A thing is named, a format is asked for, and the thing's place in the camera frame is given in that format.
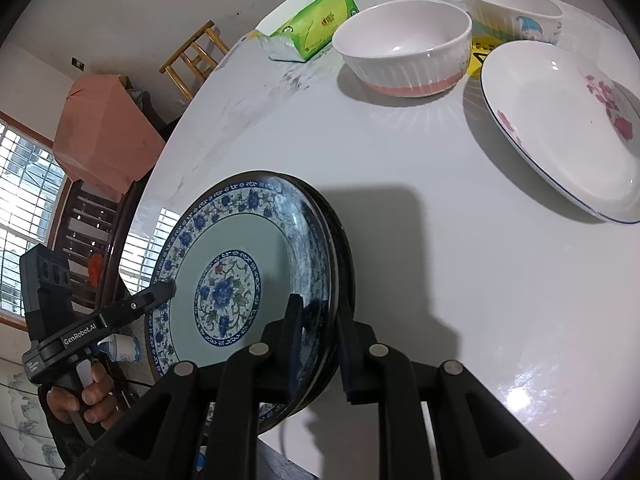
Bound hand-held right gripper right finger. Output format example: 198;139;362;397
336;307;576;480

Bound white plate pink flowers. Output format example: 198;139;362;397
480;40;640;225

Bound white ribbed bowl pink base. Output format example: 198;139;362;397
331;0;474;99

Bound white bowl blue print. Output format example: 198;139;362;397
459;0;565;47

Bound round yellow warning sticker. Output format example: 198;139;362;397
467;35;507;79

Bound person's left hand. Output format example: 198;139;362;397
46;360;120;432

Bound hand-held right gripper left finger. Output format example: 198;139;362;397
65;294;306;480

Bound light wooden stool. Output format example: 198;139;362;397
159;20;231;102

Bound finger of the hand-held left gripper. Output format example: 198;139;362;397
94;281;177;335

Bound barred window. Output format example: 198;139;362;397
0;110;69;331

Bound pink cloth cover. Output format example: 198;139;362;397
52;74;167;197

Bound blue floral plate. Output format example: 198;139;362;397
280;172;358;411
145;171;335;435

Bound dark wooden chair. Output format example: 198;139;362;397
50;175;151;322

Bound green tissue pack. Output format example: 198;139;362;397
256;0;361;64

